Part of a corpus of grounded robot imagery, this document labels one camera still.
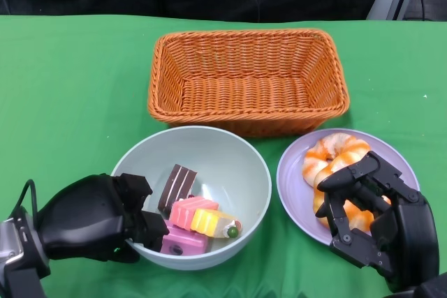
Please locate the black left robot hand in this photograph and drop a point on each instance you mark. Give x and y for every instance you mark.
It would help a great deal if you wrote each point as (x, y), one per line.
(84, 217)

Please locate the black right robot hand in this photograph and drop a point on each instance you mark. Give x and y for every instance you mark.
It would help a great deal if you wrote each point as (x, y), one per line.
(408, 235)

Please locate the orange striped bread roll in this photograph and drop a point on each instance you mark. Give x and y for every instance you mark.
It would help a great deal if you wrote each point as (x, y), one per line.
(358, 219)
(317, 158)

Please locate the pale green bowl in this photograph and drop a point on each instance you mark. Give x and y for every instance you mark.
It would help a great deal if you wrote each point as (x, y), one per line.
(216, 158)

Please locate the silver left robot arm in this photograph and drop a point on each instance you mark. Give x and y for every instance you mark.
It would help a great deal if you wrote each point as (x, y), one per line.
(17, 259)

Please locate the brown chocolate cake slice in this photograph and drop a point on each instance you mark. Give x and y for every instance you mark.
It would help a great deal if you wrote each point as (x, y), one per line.
(174, 186)

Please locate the salmon striped cake slice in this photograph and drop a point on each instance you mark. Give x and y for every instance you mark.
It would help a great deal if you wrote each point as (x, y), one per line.
(185, 212)

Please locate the pink cake slice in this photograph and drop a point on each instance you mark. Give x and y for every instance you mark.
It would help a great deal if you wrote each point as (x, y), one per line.
(185, 244)

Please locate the lavender plate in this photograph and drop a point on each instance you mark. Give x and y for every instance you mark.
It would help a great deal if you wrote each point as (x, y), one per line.
(293, 186)

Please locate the yellow cake slice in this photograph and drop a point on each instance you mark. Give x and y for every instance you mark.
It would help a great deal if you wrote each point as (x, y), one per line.
(209, 223)

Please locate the orange wicker basket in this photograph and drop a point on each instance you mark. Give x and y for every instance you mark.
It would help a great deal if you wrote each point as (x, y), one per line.
(244, 95)

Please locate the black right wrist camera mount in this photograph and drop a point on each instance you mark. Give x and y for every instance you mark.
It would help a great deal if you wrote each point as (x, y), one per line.
(429, 287)

